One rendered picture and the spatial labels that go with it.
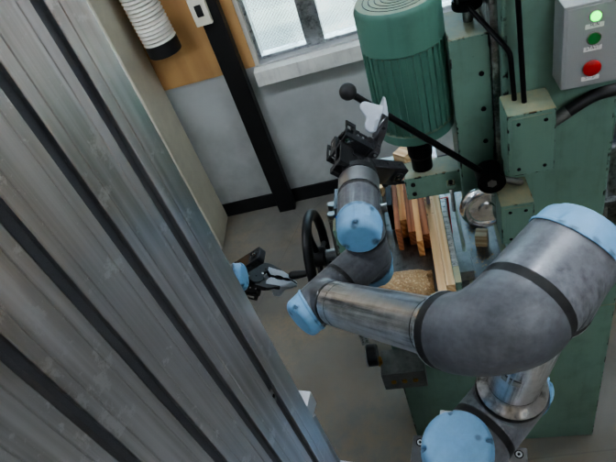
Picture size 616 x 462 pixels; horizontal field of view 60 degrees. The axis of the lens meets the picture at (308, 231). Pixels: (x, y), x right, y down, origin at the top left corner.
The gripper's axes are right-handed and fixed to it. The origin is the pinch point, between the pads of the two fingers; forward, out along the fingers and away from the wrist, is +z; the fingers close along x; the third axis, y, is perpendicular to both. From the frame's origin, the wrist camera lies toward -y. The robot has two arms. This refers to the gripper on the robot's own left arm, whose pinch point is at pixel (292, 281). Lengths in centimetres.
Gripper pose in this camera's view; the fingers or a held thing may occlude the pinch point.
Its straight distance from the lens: 152.1
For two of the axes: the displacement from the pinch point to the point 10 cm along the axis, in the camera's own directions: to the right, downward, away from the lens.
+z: 9.7, 2.2, 1.3
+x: -0.6, 6.9, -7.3
